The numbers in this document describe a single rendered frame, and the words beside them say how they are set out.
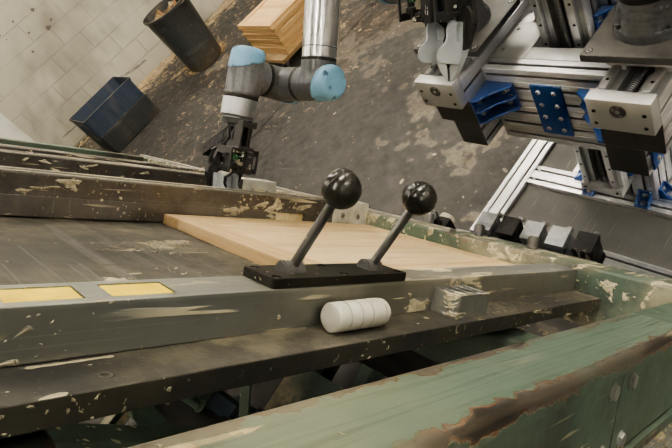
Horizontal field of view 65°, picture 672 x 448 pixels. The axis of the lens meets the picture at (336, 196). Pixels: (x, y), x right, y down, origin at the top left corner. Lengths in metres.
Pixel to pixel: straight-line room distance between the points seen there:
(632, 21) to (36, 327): 1.17
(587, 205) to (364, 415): 1.87
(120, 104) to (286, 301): 4.89
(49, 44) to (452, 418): 6.06
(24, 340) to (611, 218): 1.86
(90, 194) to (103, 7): 5.45
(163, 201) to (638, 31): 1.00
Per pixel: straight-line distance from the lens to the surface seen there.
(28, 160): 1.34
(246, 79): 1.16
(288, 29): 4.36
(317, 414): 0.26
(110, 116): 5.31
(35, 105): 6.22
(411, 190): 0.56
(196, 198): 1.05
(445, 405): 0.30
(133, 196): 1.00
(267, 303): 0.49
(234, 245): 0.83
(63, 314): 0.41
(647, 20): 1.28
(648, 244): 1.97
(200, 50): 5.52
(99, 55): 6.34
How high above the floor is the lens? 1.82
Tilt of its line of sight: 38 degrees down
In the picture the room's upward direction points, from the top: 37 degrees counter-clockwise
